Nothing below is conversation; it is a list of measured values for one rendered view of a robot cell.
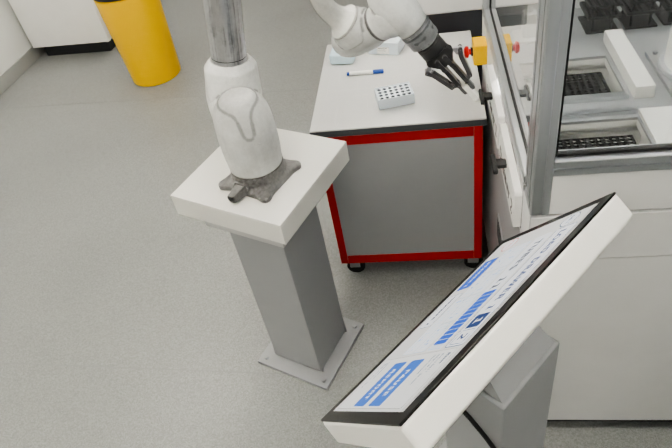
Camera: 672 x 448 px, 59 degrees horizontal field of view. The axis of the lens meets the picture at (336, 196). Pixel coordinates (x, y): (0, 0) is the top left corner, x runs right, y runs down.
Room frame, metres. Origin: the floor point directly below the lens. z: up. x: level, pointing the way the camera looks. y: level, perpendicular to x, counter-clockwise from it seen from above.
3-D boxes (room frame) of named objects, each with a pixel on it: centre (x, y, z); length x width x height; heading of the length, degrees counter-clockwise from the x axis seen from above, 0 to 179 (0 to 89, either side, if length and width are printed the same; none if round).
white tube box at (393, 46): (2.11, -0.31, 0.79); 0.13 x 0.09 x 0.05; 61
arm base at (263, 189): (1.35, 0.22, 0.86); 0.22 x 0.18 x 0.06; 141
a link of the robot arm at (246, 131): (1.38, 0.20, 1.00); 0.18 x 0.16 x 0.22; 10
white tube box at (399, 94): (1.74, -0.27, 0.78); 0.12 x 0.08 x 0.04; 90
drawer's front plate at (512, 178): (1.12, -0.44, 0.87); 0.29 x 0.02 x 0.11; 168
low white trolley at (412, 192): (1.89, -0.31, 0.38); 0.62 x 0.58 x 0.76; 168
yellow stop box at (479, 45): (1.75, -0.57, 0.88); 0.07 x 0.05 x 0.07; 168
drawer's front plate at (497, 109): (1.43, -0.51, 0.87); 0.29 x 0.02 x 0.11; 168
